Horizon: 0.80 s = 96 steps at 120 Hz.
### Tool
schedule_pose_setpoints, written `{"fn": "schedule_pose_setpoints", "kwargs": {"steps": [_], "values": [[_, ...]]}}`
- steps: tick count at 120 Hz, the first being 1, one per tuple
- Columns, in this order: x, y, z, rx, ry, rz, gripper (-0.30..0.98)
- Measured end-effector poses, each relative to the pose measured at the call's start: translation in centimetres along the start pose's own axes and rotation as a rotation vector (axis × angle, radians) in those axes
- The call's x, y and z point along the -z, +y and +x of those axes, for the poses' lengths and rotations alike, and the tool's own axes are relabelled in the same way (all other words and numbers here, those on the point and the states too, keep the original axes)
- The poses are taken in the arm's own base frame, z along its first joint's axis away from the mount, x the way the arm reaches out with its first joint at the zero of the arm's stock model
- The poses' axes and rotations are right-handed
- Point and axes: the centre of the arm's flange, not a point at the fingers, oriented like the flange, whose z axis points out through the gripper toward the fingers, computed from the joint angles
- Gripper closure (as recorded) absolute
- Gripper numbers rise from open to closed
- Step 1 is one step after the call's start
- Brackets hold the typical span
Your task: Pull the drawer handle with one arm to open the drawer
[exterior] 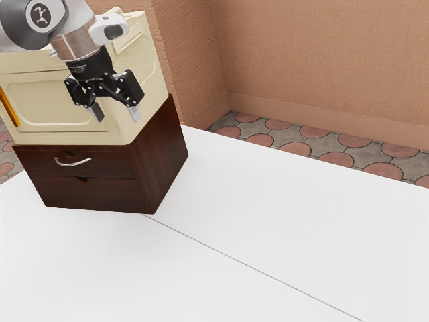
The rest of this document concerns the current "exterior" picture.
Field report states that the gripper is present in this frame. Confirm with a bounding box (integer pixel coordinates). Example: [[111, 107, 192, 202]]
[[63, 46, 145, 123]]

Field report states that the dark wooden drawer cabinet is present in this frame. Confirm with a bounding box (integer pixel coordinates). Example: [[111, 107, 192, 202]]
[[12, 93, 190, 215]]

